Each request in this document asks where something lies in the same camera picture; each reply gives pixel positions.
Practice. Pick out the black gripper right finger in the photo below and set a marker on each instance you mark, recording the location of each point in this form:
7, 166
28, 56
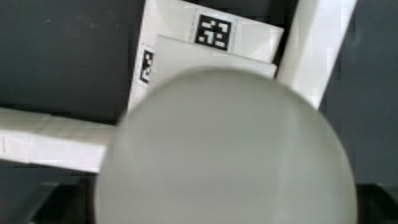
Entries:
377, 200

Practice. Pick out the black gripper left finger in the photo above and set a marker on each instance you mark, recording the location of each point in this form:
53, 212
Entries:
59, 205

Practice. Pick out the white fence rail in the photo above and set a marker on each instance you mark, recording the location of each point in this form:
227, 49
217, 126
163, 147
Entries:
314, 39
53, 141

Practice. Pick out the white lamp bulb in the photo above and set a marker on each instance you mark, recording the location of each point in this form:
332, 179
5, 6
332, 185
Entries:
226, 157

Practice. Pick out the white lamp base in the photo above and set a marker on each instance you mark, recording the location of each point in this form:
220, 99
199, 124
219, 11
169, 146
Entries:
199, 37

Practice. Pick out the white front fence rail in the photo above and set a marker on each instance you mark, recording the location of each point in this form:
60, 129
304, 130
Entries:
53, 141

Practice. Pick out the white right fence rail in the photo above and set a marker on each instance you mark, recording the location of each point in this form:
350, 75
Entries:
314, 39

